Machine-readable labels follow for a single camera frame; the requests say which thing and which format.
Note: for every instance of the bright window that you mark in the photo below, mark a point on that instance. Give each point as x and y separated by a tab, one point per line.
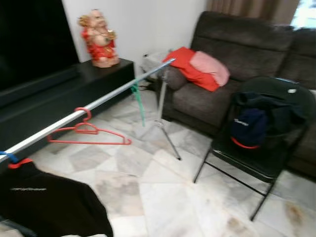
306	12

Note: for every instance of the black television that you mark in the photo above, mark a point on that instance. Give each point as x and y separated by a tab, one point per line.
34	39

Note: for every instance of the red plastic hanger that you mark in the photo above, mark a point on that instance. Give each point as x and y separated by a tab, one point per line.
85	129

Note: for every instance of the green hanger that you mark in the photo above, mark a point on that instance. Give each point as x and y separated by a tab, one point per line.
137	98

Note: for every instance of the black soundbar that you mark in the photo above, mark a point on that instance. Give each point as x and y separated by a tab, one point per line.
39	86

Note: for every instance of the dark brown sofa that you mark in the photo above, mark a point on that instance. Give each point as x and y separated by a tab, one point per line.
247	44

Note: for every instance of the dark crumpled garment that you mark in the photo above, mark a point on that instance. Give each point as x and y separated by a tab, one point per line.
286	113

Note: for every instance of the red laughing buddha statue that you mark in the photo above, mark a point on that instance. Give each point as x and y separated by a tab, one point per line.
98	44

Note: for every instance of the silver clothes rail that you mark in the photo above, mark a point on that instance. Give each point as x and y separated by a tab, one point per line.
39	134

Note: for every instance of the black TV console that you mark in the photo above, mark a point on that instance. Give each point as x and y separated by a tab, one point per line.
74	89

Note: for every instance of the brown curtain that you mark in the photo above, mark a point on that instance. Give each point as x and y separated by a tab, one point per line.
247	7

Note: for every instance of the pink cushion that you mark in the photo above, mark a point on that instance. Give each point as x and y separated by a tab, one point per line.
212	66

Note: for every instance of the blue hanger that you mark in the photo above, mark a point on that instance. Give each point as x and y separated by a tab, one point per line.
9	157

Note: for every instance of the navy garment with red trim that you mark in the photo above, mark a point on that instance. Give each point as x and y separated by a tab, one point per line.
249	126

